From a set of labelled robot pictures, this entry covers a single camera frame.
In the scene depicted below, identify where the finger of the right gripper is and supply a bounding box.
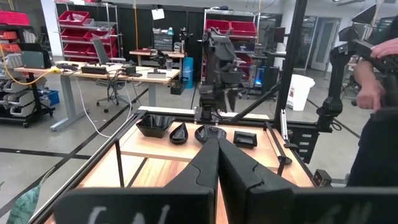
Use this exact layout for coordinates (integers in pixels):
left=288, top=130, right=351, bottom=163
left=217, top=90, right=228, bottom=111
left=228, top=89, right=239, bottom=112

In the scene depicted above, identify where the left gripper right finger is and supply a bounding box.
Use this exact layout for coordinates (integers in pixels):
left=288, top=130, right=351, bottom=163
left=218, top=138, right=398, bottom=224

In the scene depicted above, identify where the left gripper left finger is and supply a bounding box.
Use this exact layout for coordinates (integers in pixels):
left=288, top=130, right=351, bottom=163
left=54, top=138, right=220, bottom=224

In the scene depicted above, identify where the black leaf-shaped plate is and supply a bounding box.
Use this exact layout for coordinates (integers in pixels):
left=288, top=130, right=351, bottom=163
left=194, top=124, right=228, bottom=144

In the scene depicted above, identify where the black small square plate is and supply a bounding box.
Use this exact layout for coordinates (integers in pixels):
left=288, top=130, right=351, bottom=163
left=233, top=130, right=258, bottom=149

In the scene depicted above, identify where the black teardrop plate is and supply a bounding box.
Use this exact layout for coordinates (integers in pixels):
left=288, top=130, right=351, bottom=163
left=169, top=121, right=189, bottom=145

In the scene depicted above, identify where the black wavy square plate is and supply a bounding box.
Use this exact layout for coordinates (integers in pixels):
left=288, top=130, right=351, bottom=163
left=136, top=113, right=175, bottom=139

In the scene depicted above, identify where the person's forearm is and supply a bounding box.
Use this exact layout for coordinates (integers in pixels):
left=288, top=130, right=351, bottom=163
left=353, top=58, right=379, bottom=88

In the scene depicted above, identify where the blue barrel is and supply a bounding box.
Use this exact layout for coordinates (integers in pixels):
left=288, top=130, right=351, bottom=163
left=182, top=56, right=195, bottom=90

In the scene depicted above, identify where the white trash bin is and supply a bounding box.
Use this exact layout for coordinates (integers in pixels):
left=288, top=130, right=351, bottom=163
left=285, top=73, right=316, bottom=112

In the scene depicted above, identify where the small wooden table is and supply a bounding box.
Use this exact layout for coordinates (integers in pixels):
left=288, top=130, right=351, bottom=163
left=129, top=49, right=186, bottom=68

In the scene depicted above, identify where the gray equipment box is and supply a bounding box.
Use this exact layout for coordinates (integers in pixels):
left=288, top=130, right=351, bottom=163
left=153, top=32, right=174, bottom=52

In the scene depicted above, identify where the white paper sign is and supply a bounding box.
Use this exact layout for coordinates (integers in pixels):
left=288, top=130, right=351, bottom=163
left=151, top=8, right=165, bottom=21

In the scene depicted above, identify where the gray door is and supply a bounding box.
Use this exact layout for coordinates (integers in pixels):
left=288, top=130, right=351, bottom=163
left=310, top=17, right=341, bottom=72

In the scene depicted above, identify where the gray swivel office chair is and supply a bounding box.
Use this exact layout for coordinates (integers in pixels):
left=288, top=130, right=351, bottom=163
left=91, top=39, right=133, bottom=113

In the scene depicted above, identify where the black power strip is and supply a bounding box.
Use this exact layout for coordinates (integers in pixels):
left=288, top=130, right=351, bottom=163
left=80, top=65, right=108, bottom=76

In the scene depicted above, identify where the wooden desk top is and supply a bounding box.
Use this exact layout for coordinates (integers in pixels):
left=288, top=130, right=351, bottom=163
left=14, top=60, right=181, bottom=85

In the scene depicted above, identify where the person's hand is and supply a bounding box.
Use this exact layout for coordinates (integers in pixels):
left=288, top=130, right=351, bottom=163
left=369, top=37, right=398, bottom=60
left=356, top=81, right=386, bottom=112

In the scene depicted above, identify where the person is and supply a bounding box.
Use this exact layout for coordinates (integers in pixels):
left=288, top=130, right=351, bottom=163
left=346, top=107, right=398, bottom=187

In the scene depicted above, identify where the blue floor bin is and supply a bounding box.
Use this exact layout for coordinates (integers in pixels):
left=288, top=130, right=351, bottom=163
left=45, top=89, right=61, bottom=107

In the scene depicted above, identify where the black storage rack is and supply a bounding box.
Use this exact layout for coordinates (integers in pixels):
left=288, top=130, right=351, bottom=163
left=0, top=24, right=57, bottom=128

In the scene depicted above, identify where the dark gray equipment case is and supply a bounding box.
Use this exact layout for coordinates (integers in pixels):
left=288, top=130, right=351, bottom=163
left=19, top=42, right=53, bottom=70

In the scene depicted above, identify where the large red storage bin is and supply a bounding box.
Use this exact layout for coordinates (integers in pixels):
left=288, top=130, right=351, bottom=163
left=0, top=11, right=31, bottom=26

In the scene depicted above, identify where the black wire basket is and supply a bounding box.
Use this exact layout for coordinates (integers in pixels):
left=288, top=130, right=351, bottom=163
left=170, top=77, right=189, bottom=96

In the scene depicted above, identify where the wire rack with red bins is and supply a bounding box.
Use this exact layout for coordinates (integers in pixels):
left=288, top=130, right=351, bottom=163
left=55, top=1, right=121, bottom=62
left=203, top=9, right=261, bottom=82

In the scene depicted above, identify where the silver aluminium bracket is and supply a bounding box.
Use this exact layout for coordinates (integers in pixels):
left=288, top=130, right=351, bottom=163
left=280, top=108, right=289, bottom=141

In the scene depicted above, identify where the black aluminium station frame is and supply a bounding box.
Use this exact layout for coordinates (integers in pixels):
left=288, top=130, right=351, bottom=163
left=27, top=0, right=320, bottom=224

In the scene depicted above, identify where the black table-level camera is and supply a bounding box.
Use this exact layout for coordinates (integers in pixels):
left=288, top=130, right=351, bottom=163
left=312, top=169, right=333, bottom=188

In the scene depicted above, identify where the white floor cable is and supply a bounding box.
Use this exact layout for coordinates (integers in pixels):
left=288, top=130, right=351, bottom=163
left=75, top=77, right=111, bottom=139

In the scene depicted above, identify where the yellow hanging cable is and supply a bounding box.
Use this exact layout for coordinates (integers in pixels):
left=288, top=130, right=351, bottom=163
left=0, top=43, right=62, bottom=86

